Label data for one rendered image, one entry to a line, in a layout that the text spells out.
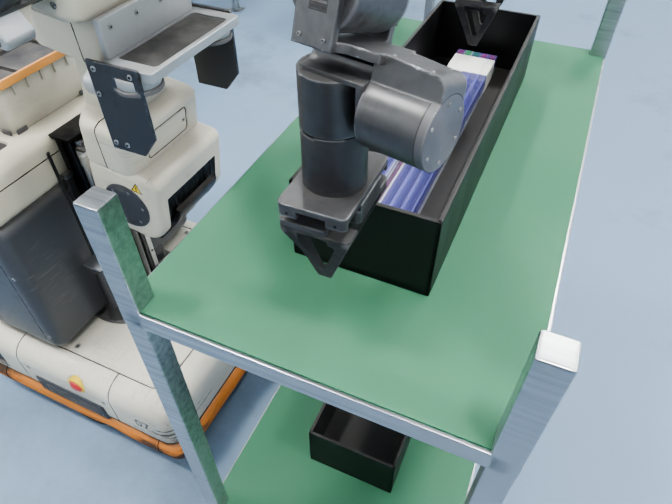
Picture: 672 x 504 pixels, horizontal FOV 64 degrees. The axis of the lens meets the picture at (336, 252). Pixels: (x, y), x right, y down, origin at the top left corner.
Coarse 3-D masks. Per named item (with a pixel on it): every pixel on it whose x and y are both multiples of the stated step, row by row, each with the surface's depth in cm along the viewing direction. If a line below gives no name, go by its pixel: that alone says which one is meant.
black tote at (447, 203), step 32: (416, 32) 85; (448, 32) 98; (512, 32) 93; (512, 64) 97; (512, 96) 86; (480, 128) 84; (448, 160) 78; (480, 160) 70; (448, 192) 73; (384, 224) 57; (416, 224) 55; (448, 224) 58; (320, 256) 65; (352, 256) 62; (384, 256) 60; (416, 256) 58; (416, 288) 61
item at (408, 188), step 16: (448, 64) 92; (464, 64) 92; (480, 64) 92; (480, 80) 88; (464, 96) 84; (480, 96) 90; (464, 112) 81; (464, 128) 84; (400, 176) 70; (416, 176) 70; (432, 176) 70; (384, 192) 68; (400, 192) 68; (416, 192) 68; (400, 208) 65; (416, 208) 66
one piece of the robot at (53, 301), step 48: (0, 144) 108; (48, 144) 112; (0, 192) 104; (48, 192) 117; (0, 240) 109; (48, 240) 119; (144, 240) 142; (0, 288) 123; (48, 288) 123; (96, 288) 138; (48, 336) 130
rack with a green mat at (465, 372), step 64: (576, 64) 102; (512, 128) 86; (576, 128) 86; (256, 192) 75; (512, 192) 75; (576, 192) 75; (128, 256) 55; (192, 256) 66; (256, 256) 66; (448, 256) 66; (512, 256) 66; (128, 320) 62; (192, 320) 59; (256, 320) 59; (320, 320) 59; (384, 320) 59; (448, 320) 59; (512, 320) 59; (320, 384) 54; (384, 384) 53; (448, 384) 53; (512, 384) 53; (192, 448) 83; (256, 448) 111; (448, 448) 51; (512, 448) 47
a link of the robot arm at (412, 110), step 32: (320, 0) 36; (320, 32) 37; (384, 32) 42; (384, 64) 37; (416, 64) 36; (384, 96) 37; (416, 96) 36; (448, 96) 36; (384, 128) 37; (416, 128) 36; (448, 128) 38; (416, 160) 37
